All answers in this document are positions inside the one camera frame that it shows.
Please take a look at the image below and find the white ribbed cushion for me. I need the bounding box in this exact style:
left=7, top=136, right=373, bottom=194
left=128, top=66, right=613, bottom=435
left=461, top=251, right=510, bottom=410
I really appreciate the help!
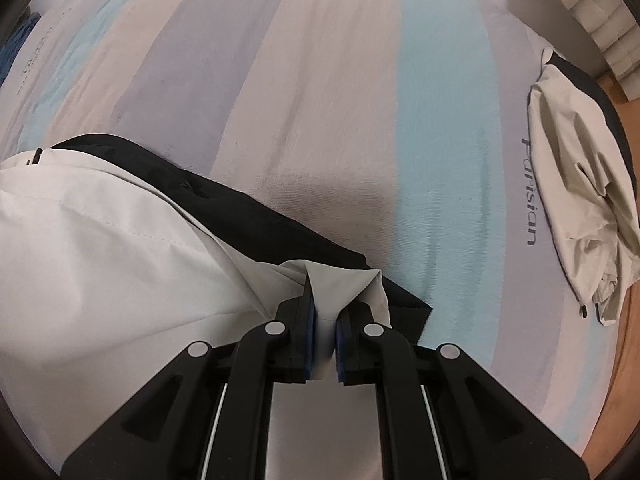
left=564, top=0, right=640, bottom=107

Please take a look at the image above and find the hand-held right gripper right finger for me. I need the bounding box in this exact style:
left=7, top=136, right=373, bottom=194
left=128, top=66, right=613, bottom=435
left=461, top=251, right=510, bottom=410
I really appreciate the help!
left=335, top=299, right=590, bottom=480

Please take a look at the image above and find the crumpled white and black jacket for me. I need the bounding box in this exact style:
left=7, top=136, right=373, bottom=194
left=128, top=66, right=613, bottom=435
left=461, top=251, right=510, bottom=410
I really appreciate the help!
left=529, top=47, right=640, bottom=328

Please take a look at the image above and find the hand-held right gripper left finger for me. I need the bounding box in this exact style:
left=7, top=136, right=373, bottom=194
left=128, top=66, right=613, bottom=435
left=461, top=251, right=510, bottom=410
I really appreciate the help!
left=60, top=272, right=318, bottom=480

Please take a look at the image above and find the blue cloth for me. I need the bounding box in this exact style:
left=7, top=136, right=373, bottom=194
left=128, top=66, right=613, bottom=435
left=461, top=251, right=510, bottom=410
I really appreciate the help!
left=0, top=10, right=42, bottom=88

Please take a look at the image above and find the pastel striped bed sheet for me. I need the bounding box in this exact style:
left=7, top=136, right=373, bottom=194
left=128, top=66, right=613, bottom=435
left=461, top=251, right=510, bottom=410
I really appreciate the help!
left=0, top=0, right=631, bottom=461

